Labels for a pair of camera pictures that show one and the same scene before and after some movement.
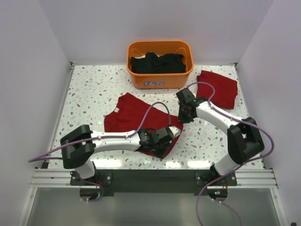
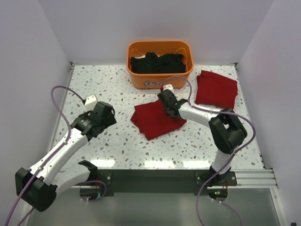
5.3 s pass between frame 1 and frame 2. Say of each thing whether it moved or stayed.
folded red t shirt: stayed
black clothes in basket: stayed
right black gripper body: moved
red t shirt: moved
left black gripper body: moved
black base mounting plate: stayed
